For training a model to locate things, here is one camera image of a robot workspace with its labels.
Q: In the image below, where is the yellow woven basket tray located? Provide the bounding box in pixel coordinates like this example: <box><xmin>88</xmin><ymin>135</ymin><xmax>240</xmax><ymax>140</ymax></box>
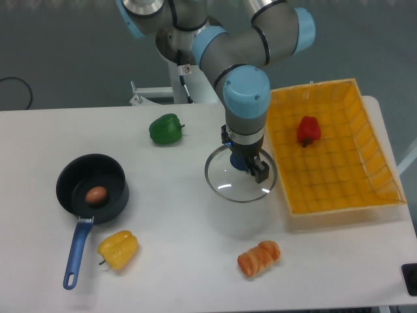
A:
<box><xmin>266</xmin><ymin>79</ymin><xmax>406</xmax><ymax>216</ymax></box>

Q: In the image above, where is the glass pot lid blue knob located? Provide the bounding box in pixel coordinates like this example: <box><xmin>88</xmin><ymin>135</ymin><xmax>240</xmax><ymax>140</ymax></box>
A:
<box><xmin>205</xmin><ymin>145</ymin><xmax>278</xmax><ymax>203</ymax></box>

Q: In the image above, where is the black device at table edge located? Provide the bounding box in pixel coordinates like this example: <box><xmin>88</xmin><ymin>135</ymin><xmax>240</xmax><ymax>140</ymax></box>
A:
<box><xmin>401</xmin><ymin>263</ymin><xmax>417</xmax><ymax>297</ymax></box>

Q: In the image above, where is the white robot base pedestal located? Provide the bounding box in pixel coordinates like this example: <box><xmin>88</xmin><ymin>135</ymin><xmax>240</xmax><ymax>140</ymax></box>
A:
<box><xmin>129</xmin><ymin>25</ymin><xmax>225</xmax><ymax>107</ymax></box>

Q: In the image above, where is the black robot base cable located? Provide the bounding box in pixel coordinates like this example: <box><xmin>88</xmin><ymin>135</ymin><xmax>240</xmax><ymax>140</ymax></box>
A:
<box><xmin>176</xmin><ymin>48</ymin><xmax>195</xmax><ymax>104</ymax></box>

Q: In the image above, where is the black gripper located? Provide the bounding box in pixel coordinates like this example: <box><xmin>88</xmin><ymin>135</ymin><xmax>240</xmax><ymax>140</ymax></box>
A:
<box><xmin>221</xmin><ymin>125</ymin><xmax>270</xmax><ymax>183</ymax></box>

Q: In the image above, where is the red bell pepper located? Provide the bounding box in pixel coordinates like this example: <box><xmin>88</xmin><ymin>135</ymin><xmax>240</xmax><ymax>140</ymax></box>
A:
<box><xmin>297</xmin><ymin>116</ymin><xmax>321</xmax><ymax>148</ymax></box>

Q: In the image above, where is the orange croissant bread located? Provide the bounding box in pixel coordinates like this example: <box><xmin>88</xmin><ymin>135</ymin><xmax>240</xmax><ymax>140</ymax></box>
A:
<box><xmin>237</xmin><ymin>241</ymin><xmax>281</xmax><ymax>278</ymax></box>

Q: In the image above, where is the dark pot blue handle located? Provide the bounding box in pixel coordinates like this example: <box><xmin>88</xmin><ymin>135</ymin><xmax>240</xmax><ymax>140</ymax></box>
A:
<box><xmin>56</xmin><ymin>154</ymin><xmax>129</xmax><ymax>290</ymax></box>

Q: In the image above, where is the black cable on floor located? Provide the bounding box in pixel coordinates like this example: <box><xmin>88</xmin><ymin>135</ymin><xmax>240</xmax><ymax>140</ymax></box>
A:
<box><xmin>0</xmin><ymin>76</ymin><xmax>33</xmax><ymax>111</ymax></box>

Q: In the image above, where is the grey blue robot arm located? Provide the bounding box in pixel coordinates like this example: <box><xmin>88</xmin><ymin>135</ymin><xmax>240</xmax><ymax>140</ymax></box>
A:
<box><xmin>117</xmin><ymin>1</ymin><xmax>316</xmax><ymax>183</ymax></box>

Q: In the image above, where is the green bell pepper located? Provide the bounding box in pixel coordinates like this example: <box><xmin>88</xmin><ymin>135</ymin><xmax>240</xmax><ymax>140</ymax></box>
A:
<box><xmin>149</xmin><ymin>113</ymin><xmax>185</xmax><ymax>145</ymax></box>

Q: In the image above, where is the yellow bell pepper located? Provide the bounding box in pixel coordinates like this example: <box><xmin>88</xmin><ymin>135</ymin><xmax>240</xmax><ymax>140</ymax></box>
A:
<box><xmin>97</xmin><ymin>230</ymin><xmax>139</xmax><ymax>271</ymax></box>

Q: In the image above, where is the brown egg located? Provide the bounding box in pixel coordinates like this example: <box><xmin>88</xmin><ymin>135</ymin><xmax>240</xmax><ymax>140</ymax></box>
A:
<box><xmin>85</xmin><ymin>186</ymin><xmax>108</xmax><ymax>206</ymax></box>

